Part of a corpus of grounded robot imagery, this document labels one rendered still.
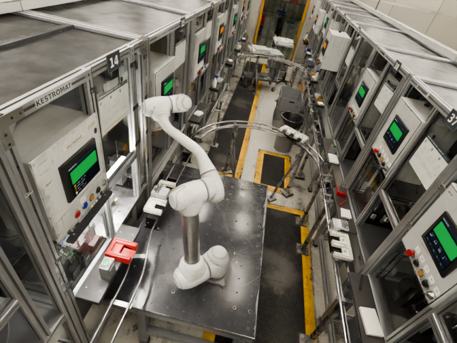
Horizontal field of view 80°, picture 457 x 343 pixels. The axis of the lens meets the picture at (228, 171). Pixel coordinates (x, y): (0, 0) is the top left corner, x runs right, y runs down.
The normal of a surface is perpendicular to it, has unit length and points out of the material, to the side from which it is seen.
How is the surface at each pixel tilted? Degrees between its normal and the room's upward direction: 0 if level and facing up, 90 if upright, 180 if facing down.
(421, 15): 90
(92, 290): 0
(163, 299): 0
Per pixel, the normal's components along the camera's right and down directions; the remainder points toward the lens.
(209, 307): 0.16, -0.77
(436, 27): -0.17, 0.59
